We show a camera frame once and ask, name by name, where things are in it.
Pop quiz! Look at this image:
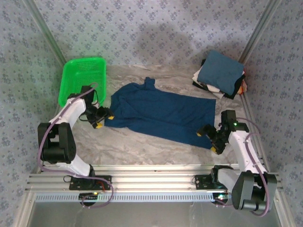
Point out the green plastic basket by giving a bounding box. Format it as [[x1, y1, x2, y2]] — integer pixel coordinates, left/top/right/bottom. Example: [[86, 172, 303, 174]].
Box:
[[58, 56, 107, 107]]

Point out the navy blue t-shirt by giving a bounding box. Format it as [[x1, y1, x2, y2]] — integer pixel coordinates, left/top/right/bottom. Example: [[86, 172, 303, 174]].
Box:
[[104, 77, 216, 149]]

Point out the stack of folded clothes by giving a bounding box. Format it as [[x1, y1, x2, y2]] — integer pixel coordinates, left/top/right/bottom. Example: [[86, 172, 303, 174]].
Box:
[[197, 50, 245, 95]]

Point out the folded white t-shirt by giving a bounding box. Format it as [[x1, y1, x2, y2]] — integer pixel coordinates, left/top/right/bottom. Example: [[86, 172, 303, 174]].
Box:
[[192, 70, 225, 99]]

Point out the small black controller board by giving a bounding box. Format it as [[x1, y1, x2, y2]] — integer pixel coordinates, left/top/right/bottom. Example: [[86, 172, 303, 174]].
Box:
[[79, 192, 99, 202], [212, 192, 232, 204]]

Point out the folded black t-shirt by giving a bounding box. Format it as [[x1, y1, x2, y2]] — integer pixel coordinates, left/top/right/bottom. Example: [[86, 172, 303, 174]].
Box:
[[222, 74, 246, 100]]

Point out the folded red-orange garment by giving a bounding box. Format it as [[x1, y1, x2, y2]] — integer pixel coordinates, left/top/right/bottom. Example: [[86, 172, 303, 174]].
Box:
[[239, 68, 248, 96]]

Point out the aluminium side rail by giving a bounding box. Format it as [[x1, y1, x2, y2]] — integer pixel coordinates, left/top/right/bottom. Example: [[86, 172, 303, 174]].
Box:
[[239, 93, 272, 173]]

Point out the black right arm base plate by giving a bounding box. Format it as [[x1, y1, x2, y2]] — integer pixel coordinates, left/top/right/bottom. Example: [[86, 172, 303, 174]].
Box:
[[194, 175, 234, 190]]

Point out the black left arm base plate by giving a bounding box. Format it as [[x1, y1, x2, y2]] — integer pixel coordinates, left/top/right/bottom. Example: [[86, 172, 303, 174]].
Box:
[[69, 175, 112, 191]]

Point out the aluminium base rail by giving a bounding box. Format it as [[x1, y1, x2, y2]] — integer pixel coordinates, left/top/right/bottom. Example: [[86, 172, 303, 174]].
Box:
[[25, 164, 284, 192]]

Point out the grey slotted cable duct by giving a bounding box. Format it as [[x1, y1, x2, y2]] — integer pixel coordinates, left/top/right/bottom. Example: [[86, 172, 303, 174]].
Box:
[[34, 192, 234, 203]]

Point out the aluminium corner post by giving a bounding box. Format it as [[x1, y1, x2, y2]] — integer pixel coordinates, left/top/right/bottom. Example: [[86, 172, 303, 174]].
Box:
[[237, 0, 284, 64], [23, 0, 69, 64]]

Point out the aluminium lower frame bar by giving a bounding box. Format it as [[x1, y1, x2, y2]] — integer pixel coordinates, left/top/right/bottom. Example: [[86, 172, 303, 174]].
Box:
[[274, 191, 293, 227], [14, 191, 36, 227]]

